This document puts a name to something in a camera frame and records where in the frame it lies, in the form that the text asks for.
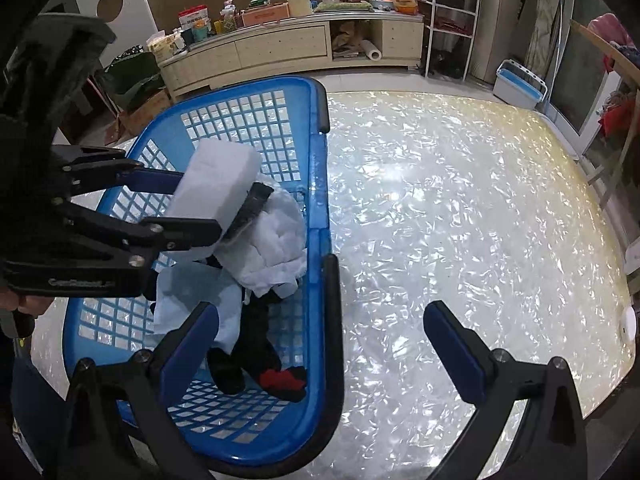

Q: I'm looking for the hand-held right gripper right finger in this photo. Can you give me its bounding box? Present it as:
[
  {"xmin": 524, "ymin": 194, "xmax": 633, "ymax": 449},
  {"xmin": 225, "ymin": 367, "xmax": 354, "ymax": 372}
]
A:
[{"xmin": 424, "ymin": 300, "xmax": 589, "ymax": 480}]

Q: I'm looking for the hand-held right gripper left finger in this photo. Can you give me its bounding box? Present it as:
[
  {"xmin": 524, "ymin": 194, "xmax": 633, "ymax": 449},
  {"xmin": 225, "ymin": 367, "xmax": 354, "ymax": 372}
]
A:
[{"xmin": 47, "ymin": 301, "xmax": 221, "ymax": 480}]

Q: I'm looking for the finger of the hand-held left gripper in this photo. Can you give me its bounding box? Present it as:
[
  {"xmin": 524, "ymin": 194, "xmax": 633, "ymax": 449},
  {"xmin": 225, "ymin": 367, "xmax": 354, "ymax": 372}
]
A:
[
  {"xmin": 52, "ymin": 144, "xmax": 187, "ymax": 197},
  {"xmin": 55, "ymin": 200, "xmax": 223, "ymax": 263}
]

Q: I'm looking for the light blue cloth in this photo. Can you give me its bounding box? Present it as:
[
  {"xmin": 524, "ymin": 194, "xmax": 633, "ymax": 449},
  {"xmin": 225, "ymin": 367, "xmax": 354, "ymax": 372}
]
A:
[{"xmin": 152, "ymin": 260, "xmax": 246, "ymax": 356}]

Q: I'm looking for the black plush toy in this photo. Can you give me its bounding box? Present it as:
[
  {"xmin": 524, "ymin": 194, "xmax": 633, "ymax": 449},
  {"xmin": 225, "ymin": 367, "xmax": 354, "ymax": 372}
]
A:
[{"xmin": 205, "ymin": 255, "xmax": 308, "ymax": 403}]

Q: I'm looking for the white sponge block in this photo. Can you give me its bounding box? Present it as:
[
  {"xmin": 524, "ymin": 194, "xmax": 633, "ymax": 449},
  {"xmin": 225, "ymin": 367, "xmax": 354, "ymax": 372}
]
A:
[{"xmin": 165, "ymin": 139, "xmax": 264, "ymax": 261}]

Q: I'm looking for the dark grey cloth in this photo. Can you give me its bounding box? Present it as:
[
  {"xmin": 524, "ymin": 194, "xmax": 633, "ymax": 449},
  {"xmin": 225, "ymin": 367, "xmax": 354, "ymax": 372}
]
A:
[{"xmin": 222, "ymin": 182, "xmax": 275, "ymax": 246}]

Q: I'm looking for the white quilted pad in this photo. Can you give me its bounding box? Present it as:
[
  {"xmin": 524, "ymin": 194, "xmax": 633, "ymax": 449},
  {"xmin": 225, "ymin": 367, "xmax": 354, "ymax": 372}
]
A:
[{"xmin": 235, "ymin": 191, "xmax": 307, "ymax": 266}]

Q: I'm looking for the white cloth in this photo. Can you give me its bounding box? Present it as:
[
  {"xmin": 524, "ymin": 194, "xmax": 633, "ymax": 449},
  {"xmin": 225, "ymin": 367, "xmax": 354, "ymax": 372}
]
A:
[{"xmin": 239, "ymin": 255, "xmax": 308, "ymax": 297}]

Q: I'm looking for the blue plastic basket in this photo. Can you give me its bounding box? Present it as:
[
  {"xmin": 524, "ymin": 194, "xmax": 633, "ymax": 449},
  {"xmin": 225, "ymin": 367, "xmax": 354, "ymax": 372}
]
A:
[{"xmin": 62, "ymin": 76, "xmax": 346, "ymax": 466}]

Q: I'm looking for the person's left hand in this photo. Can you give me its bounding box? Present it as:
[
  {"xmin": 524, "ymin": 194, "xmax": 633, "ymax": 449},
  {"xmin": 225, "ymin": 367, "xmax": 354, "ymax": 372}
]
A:
[{"xmin": 0, "ymin": 292, "xmax": 52, "ymax": 318}]

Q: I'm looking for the brown cardboard box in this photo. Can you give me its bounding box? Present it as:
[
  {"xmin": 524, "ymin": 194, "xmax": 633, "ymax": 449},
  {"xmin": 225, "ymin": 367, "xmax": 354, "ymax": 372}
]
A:
[{"xmin": 120, "ymin": 91, "xmax": 173, "ymax": 133}]

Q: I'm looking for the tissue pack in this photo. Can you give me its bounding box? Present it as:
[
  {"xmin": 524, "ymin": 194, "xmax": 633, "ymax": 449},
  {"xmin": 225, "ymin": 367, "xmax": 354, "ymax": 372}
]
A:
[{"xmin": 147, "ymin": 30, "xmax": 186, "ymax": 63}]

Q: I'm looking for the red and white bag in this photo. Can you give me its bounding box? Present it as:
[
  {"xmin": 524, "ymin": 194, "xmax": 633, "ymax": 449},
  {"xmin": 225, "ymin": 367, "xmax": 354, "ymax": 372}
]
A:
[{"xmin": 178, "ymin": 5, "xmax": 211, "ymax": 31}]

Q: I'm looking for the dark blue yellow print cloth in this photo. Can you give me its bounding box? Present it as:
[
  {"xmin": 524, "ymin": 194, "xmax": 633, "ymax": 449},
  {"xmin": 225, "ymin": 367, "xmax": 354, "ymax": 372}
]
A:
[{"xmin": 10, "ymin": 337, "xmax": 81, "ymax": 480}]

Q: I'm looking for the white round device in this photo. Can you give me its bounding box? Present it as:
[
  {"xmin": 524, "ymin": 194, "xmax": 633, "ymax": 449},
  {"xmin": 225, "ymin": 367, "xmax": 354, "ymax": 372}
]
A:
[{"xmin": 616, "ymin": 305, "xmax": 638, "ymax": 346}]

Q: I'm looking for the cream television cabinet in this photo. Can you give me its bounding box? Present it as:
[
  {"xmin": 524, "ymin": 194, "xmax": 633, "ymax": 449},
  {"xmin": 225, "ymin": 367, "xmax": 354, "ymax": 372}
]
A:
[{"xmin": 157, "ymin": 10, "xmax": 426, "ymax": 101}]

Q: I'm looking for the pink box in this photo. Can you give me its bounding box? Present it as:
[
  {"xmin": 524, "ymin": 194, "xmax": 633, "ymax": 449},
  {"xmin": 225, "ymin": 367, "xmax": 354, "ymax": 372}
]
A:
[{"xmin": 240, "ymin": 4, "xmax": 292, "ymax": 28}]

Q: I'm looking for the green cushion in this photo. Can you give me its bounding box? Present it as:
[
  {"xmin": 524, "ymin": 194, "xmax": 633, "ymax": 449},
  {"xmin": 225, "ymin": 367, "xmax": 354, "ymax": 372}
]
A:
[{"xmin": 314, "ymin": 0, "xmax": 373, "ymax": 13}]

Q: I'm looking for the blue and white bin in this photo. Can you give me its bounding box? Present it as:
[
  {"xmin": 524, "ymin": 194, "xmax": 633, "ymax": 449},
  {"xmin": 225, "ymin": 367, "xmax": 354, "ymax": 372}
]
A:
[{"xmin": 492, "ymin": 59, "xmax": 548, "ymax": 110}]

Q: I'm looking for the glass sliding door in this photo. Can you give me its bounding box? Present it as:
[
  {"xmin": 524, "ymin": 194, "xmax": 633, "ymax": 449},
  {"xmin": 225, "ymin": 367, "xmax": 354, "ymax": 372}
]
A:
[{"xmin": 550, "ymin": 0, "xmax": 616, "ymax": 136}]

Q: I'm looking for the wooden side table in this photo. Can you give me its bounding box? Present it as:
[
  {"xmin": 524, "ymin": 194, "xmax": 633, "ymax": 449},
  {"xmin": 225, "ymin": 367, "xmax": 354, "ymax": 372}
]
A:
[{"xmin": 570, "ymin": 19, "xmax": 640, "ymax": 211}]

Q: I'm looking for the grey standing air conditioner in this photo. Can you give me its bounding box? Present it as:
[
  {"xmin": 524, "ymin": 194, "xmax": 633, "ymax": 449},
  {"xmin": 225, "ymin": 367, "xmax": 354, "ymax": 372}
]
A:
[{"xmin": 470, "ymin": 0, "xmax": 538, "ymax": 83}]

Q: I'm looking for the patterned beige curtain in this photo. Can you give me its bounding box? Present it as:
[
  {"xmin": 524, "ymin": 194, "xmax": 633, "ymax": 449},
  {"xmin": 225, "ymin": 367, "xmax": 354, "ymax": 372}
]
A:
[{"xmin": 532, "ymin": 0, "xmax": 576, "ymax": 78}]

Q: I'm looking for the pink clothes pile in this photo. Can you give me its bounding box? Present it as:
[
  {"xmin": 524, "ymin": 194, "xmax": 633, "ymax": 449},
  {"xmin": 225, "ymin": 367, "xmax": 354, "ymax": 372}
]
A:
[{"xmin": 587, "ymin": 12, "xmax": 636, "ymax": 51}]

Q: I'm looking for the round brown wall disc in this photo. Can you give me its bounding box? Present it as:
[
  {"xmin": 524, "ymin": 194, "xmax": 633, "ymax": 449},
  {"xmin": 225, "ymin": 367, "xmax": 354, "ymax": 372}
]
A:
[{"xmin": 96, "ymin": 0, "xmax": 124, "ymax": 22}]

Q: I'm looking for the white wire rack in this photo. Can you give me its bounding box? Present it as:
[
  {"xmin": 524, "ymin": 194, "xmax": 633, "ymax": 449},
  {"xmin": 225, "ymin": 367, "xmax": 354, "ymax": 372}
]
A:
[{"xmin": 411, "ymin": 0, "xmax": 483, "ymax": 81}]

